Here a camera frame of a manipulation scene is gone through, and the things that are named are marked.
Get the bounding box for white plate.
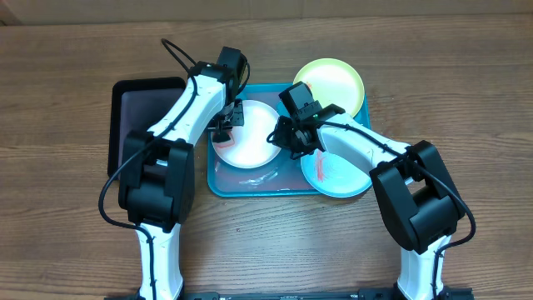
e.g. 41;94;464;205
211;100;281;169

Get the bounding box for green and pink sponge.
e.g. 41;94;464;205
212;131;235;148

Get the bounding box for green plate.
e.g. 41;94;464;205
293;58;365;117

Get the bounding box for teal serving tray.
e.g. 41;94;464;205
207;83;371;198

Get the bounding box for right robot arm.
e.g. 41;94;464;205
266;105;473;299

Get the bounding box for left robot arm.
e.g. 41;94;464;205
113;57;250;299

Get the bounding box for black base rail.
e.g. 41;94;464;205
104;287;475;300

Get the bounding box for black rectangular tray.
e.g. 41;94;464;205
107;77;186;177

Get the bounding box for light blue plate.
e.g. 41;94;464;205
300;150;371;198

